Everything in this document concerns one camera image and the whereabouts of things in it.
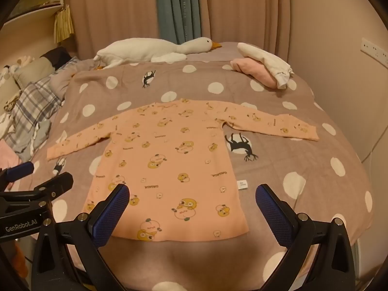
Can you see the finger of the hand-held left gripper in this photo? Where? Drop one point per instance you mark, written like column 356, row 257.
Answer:
column 51, row 186
column 19, row 169

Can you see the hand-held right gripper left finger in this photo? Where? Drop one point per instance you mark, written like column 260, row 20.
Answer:
column 112, row 207

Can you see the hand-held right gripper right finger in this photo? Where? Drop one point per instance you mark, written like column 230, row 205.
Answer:
column 271, row 207

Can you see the orange printed long-sleeve shirt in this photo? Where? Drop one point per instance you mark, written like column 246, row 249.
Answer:
column 169, row 163

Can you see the plaid grey quilt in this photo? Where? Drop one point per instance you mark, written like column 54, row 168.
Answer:
column 30, row 109

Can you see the beige pillow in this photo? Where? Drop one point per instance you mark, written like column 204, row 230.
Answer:
column 30, row 72

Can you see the brown polka dot blanket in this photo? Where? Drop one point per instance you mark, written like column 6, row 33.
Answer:
column 272, row 103

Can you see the pink folded garment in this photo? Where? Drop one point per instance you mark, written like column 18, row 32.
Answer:
column 257, row 69

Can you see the white folded garment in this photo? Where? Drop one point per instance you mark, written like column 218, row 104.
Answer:
column 266, row 59

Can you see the yellow tassel ornament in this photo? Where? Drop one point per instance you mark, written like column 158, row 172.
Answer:
column 63, row 24

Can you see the white shelf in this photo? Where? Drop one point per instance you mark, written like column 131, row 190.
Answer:
column 30, row 9

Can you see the white goose plush toy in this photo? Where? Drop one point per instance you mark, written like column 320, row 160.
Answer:
column 145, row 50

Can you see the beige curtain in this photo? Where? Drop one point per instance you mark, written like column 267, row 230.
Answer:
column 242, row 9

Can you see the teal curtain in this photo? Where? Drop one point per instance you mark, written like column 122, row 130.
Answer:
column 178, row 9

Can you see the white wall socket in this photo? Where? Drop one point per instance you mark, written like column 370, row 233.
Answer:
column 375, row 50

